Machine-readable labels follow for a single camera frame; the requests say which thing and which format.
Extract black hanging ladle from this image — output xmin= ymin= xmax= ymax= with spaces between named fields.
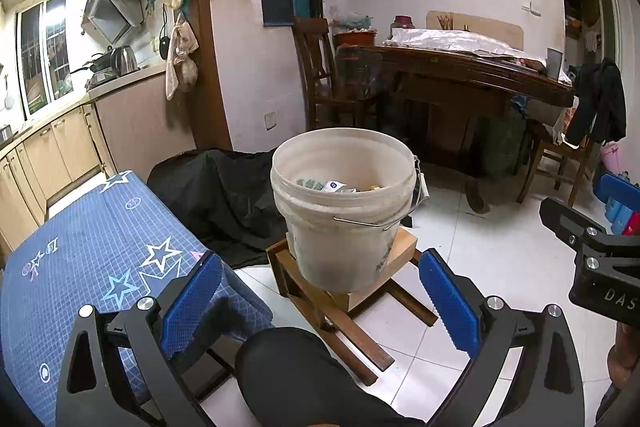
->
xmin=158 ymin=4 xmax=170 ymax=61

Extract pink hanging plastic bag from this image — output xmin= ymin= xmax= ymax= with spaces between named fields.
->
xmin=165 ymin=12 xmax=200 ymax=101

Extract black cloth covered seat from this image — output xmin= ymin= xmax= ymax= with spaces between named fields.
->
xmin=146 ymin=148 xmax=286 ymax=269

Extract wooden dining table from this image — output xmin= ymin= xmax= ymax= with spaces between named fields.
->
xmin=334 ymin=42 xmax=576 ymax=214

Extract black trousered knee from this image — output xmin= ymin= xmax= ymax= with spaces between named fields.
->
xmin=234 ymin=327 xmax=425 ymax=427

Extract steel kettle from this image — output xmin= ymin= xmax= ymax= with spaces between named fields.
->
xmin=110 ymin=46 xmax=139 ymax=77

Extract wooden chair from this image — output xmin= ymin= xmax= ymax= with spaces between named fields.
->
xmin=292 ymin=16 xmax=364 ymax=131

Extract black jacket on chair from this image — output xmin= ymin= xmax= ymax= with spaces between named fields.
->
xmin=563 ymin=57 xmax=627 ymax=147

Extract kitchen window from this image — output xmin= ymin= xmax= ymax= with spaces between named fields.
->
xmin=15 ymin=0 xmax=74 ymax=118

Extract right hand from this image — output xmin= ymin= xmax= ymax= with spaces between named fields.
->
xmin=608 ymin=323 xmax=640 ymax=389

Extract white plastic bucket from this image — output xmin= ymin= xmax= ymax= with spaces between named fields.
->
xmin=270 ymin=128 xmax=428 ymax=294

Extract wooden stool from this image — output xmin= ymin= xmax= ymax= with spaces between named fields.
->
xmin=266 ymin=230 xmax=438 ymax=386

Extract range hood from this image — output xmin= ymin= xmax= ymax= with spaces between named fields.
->
xmin=81 ymin=0 xmax=143 ymax=46

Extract green snack bag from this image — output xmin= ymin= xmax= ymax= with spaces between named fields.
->
xmin=296 ymin=179 xmax=324 ymax=191

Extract blue grid tablecloth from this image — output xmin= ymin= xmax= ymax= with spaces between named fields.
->
xmin=1 ymin=170 xmax=272 ymax=426

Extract beige kitchen cabinets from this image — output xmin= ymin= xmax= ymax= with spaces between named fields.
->
xmin=1 ymin=65 xmax=195 ymax=258

